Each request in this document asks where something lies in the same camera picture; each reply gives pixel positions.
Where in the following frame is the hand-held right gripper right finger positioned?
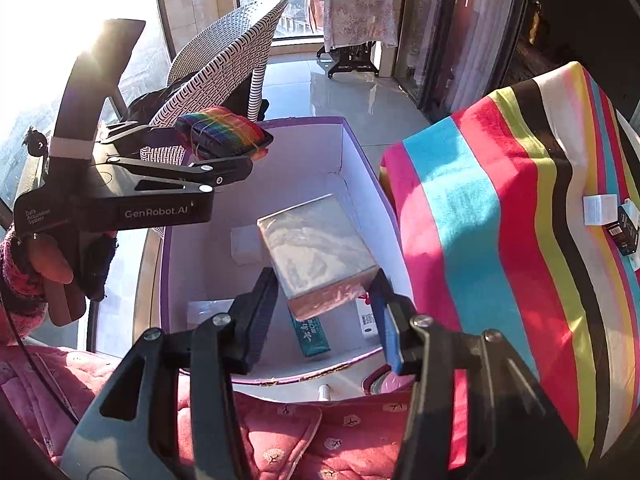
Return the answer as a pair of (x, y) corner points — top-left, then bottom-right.
(367, 268), (591, 480)

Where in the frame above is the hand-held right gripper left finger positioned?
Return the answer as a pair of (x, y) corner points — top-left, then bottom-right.
(62, 266), (281, 480)

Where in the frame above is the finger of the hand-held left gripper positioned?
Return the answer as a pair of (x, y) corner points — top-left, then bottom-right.
(97, 121), (275, 153)
(92, 156), (254, 196)

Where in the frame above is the teal and white toothpaste box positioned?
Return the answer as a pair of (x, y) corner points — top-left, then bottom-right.
(289, 310), (332, 358)

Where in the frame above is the rainbow striped cloth pack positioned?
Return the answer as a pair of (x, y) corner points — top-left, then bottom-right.
(175, 106), (275, 161)

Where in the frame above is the clear-wrapped pink box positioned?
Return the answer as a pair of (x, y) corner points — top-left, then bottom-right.
(256, 194), (380, 322)

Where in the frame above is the purple storage box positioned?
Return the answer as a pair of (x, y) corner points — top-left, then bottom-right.
(159, 116), (416, 403)

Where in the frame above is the person's left hand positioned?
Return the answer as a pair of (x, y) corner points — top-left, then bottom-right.
(0, 232), (120, 311)

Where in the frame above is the dark cloth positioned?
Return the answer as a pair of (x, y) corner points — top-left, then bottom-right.
(127, 85), (201, 126)

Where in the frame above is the pink round object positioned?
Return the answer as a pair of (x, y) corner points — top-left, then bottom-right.
(362, 365), (416, 396)

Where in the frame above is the black and white wicker chair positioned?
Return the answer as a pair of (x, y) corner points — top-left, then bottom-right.
(127, 0), (290, 241)

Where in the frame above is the striped colourful blanket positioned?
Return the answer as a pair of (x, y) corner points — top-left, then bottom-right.
(378, 61), (640, 471)

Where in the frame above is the black table stand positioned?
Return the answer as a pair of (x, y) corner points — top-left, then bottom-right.
(316, 42), (379, 79)

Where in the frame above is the small plain white box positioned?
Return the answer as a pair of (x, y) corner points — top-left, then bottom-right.
(583, 194), (620, 227)

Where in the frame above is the black box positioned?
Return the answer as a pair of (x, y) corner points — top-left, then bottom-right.
(604, 204), (640, 256)

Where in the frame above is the sheer pink curtain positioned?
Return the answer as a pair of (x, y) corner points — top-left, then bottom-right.
(440, 0), (531, 126)

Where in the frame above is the dark carved wooden furniture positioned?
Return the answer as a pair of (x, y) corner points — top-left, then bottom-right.
(515, 0), (640, 126)

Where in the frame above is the black cable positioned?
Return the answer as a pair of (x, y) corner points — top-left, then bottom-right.
(0, 285), (83, 423)

